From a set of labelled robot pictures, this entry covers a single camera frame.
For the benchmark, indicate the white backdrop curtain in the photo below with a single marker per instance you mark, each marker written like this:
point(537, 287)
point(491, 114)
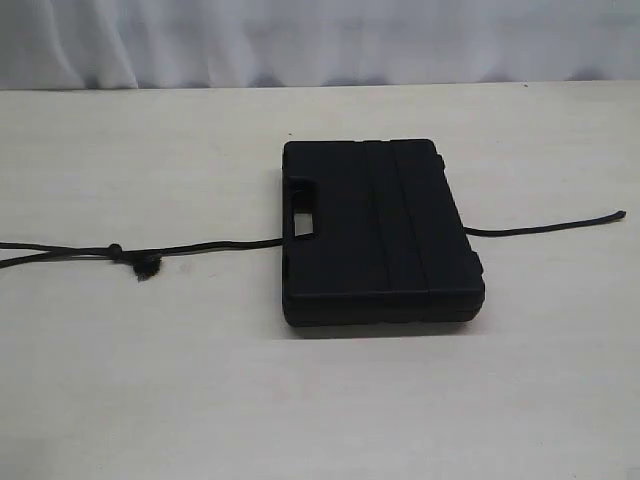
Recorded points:
point(59, 45)

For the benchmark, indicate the black plastic carry case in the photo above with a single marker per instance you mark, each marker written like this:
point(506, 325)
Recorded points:
point(371, 234)

